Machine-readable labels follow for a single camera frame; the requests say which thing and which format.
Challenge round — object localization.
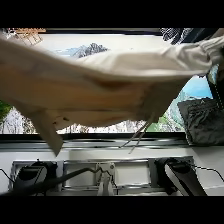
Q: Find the beige garment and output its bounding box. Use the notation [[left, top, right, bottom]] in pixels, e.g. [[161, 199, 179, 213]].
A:
[[0, 33, 224, 158]]

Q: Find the grey garment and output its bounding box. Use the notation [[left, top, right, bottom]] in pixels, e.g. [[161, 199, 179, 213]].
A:
[[177, 97, 224, 147]]

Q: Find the black patterned garment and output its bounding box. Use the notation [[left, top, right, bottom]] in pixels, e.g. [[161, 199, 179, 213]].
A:
[[159, 27, 194, 46]]

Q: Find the silver frame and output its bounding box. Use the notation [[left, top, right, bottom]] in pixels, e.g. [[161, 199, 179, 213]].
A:
[[9, 155, 196, 197]]

